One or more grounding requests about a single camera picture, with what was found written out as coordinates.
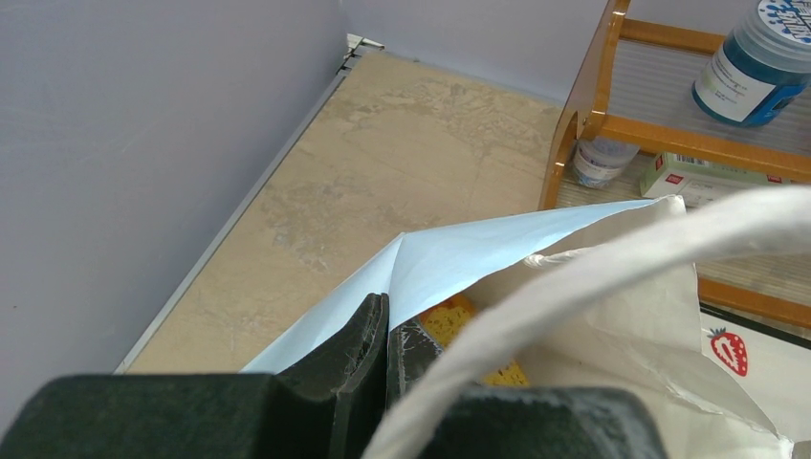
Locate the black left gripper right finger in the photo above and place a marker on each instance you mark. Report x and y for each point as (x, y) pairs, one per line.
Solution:
(563, 421)

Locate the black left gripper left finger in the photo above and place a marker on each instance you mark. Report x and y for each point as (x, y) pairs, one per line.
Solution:
(327, 405)

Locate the light blue paper bag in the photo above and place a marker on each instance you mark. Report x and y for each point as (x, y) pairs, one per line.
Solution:
(595, 295)

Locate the small white jar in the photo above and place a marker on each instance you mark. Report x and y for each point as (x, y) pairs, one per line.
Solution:
(598, 162)

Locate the strawberry print white tray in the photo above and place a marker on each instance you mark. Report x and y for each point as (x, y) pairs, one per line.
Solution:
(771, 365)

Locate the white red small box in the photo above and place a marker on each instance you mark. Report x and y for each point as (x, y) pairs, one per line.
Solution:
(700, 182)

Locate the orange wooden shelf rack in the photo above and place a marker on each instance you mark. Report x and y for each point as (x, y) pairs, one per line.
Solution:
(632, 86)

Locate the blue paint jar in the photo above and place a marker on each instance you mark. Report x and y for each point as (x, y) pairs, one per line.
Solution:
(761, 67)

